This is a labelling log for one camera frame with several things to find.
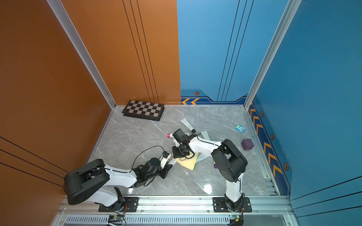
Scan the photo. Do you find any white tube black cap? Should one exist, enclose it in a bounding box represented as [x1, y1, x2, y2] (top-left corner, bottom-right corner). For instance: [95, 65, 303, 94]
[181, 118, 196, 134]

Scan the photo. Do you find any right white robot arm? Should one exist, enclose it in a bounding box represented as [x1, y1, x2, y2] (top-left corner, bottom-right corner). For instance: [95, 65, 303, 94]
[173, 133, 248, 212]

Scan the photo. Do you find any white tube green cap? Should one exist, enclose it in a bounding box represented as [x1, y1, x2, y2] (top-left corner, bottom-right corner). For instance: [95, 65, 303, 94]
[201, 131, 210, 140]

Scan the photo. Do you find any green circuit board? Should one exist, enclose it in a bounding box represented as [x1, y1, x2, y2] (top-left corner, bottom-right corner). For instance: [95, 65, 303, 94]
[107, 215, 127, 226]
[228, 215, 244, 226]

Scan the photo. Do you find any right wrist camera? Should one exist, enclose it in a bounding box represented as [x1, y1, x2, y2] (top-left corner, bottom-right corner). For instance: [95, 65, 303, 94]
[173, 129, 189, 144]

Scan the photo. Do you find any purple cube box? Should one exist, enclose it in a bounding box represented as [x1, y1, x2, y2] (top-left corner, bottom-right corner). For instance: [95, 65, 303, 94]
[241, 138, 254, 151]

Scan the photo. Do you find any folding chessboard box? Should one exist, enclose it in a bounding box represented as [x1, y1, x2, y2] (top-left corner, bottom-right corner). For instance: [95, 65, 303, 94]
[122, 100, 165, 121]

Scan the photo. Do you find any right green circuit board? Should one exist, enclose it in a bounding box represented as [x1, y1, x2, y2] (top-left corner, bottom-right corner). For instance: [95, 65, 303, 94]
[228, 215, 244, 226]

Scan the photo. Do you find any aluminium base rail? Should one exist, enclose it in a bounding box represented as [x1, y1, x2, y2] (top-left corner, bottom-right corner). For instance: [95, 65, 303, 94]
[52, 195, 298, 226]

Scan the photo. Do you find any yellow cleaning cloth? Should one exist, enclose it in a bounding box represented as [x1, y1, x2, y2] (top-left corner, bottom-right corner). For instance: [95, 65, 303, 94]
[175, 152, 199, 170]

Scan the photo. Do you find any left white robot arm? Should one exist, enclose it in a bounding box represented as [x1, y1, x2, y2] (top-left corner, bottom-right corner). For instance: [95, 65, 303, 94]
[63, 151, 173, 212]

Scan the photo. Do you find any teal small toy card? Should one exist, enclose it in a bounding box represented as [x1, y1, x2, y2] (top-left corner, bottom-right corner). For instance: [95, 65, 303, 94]
[235, 125, 245, 133]

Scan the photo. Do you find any left green circuit board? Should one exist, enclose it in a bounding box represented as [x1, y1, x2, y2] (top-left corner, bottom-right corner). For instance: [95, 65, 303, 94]
[107, 215, 127, 226]

